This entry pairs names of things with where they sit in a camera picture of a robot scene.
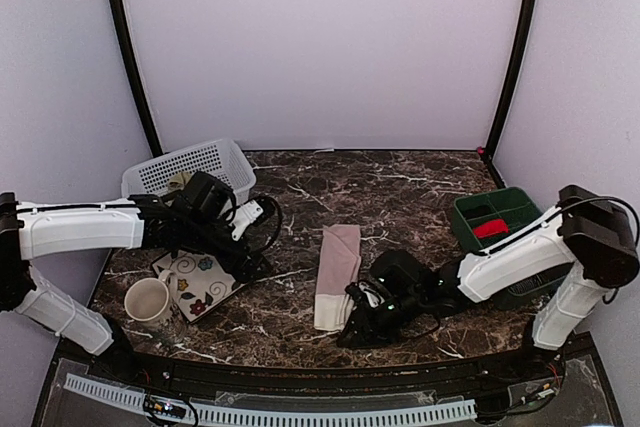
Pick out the left black frame post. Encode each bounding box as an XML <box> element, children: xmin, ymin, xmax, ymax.
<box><xmin>109</xmin><ymin>0</ymin><xmax>163</xmax><ymax>157</ymax></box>

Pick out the floral square ceramic plate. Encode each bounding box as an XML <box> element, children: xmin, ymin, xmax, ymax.
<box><xmin>151</xmin><ymin>251</ymin><xmax>245</xmax><ymax>324</ymax></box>

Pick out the white plastic mesh basket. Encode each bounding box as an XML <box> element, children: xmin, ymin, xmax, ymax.
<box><xmin>121</xmin><ymin>137</ymin><xmax>258</xmax><ymax>208</ymax></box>

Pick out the green divided organizer box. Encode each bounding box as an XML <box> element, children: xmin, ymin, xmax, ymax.
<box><xmin>451</xmin><ymin>187</ymin><xmax>571</xmax><ymax>311</ymax></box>

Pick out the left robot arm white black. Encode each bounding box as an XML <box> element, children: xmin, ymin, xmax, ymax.
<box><xmin>1</xmin><ymin>171</ymin><xmax>283</xmax><ymax>383</ymax></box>

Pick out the beige floral mug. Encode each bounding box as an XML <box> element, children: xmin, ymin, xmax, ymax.
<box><xmin>124</xmin><ymin>270</ymin><xmax>186</xmax><ymax>344</ymax></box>

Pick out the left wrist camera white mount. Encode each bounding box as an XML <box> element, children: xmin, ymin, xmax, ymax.
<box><xmin>228</xmin><ymin>200</ymin><xmax>264</xmax><ymax>241</ymax></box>

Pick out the white slotted cable duct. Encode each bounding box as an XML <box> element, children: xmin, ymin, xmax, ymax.
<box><xmin>63</xmin><ymin>374</ymin><xmax>477</xmax><ymax>426</ymax></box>

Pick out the dark green rolled cloth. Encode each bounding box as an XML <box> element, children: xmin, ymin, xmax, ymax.
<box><xmin>461</xmin><ymin>204</ymin><xmax>494</xmax><ymax>220</ymax></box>

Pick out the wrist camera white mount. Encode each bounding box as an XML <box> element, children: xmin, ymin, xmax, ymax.
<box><xmin>228</xmin><ymin>200</ymin><xmax>264</xmax><ymax>241</ymax></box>
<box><xmin>361</xmin><ymin>286</ymin><xmax>385</xmax><ymax>309</ymax></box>

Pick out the red rolled cloth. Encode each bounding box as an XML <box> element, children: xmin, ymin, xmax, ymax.
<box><xmin>472</xmin><ymin>219</ymin><xmax>510</xmax><ymax>239</ymax></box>

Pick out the black frame post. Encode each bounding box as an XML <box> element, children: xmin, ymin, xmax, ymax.
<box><xmin>483</xmin><ymin>0</ymin><xmax>536</xmax><ymax>165</ymax></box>
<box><xmin>109</xmin><ymin>0</ymin><xmax>163</xmax><ymax>157</ymax></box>

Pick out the black front table rail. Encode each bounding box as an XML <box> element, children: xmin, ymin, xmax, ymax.
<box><xmin>49</xmin><ymin>331</ymin><xmax>601</xmax><ymax>398</ymax></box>

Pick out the olive green crumpled cloth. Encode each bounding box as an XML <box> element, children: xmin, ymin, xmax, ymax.
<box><xmin>167</xmin><ymin>171</ymin><xmax>192</xmax><ymax>194</ymax></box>

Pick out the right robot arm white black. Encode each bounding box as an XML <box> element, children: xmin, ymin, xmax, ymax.
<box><xmin>337</xmin><ymin>185</ymin><xmax>639</xmax><ymax>381</ymax></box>

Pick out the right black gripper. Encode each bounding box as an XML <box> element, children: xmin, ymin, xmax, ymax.
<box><xmin>335</xmin><ymin>288</ymin><xmax>425</xmax><ymax>349</ymax></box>

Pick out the pink white underwear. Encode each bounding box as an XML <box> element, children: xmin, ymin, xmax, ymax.
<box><xmin>314</xmin><ymin>224</ymin><xmax>361</xmax><ymax>332</ymax></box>

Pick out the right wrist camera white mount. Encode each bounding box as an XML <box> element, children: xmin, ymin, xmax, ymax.
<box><xmin>361</xmin><ymin>286</ymin><xmax>385</xmax><ymax>309</ymax></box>

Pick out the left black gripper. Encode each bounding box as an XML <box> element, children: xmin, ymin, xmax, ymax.
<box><xmin>183</xmin><ymin>214</ymin><xmax>274</xmax><ymax>285</ymax></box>

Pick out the right black frame post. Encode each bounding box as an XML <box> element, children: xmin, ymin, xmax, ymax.
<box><xmin>483</xmin><ymin>0</ymin><xmax>536</xmax><ymax>165</ymax></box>

